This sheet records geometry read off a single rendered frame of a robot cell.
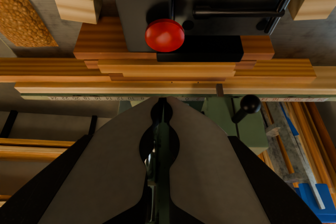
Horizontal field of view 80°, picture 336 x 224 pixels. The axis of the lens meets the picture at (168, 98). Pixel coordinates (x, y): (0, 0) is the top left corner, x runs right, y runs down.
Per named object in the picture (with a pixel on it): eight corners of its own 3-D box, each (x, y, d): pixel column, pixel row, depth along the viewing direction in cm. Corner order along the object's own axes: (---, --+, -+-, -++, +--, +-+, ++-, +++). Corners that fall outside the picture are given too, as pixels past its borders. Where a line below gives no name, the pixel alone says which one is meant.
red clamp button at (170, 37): (185, 15, 14) (186, 25, 14) (183, 46, 17) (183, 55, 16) (143, 15, 14) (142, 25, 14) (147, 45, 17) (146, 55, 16)
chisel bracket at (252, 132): (255, 86, 27) (271, 148, 23) (229, 125, 40) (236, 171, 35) (200, 85, 27) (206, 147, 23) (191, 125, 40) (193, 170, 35)
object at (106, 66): (227, 24, 29) (236, 65, 25) (224, 33, 30) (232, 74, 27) (106, 24, 29) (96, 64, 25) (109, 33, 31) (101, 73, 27)
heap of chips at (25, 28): (19, -14, 24) (13, -5, 23) (58, 46, 33) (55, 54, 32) (-38, -14, 24) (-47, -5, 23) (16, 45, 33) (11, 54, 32)
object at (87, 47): (262, 16, 28) (275, 53, 24) (259, 24, 29) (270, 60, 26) (84, 16, 28) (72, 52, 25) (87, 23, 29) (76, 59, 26)
